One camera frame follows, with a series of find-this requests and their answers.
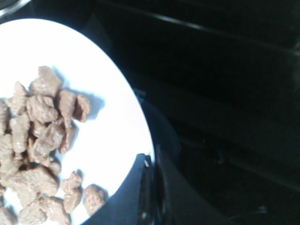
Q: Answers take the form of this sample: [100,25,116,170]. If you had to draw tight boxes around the black right gripper finger plate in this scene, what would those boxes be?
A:
[84,154,164,225]

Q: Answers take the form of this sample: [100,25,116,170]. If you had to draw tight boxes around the light blue plate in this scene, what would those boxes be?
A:
[0,19,154,225]

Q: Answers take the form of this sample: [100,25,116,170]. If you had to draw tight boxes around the brown meat pieces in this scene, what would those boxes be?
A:
[0,66,106,225]

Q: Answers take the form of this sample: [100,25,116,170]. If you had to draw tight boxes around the black glass cooktop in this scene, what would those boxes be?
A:
[32,0,300,225]

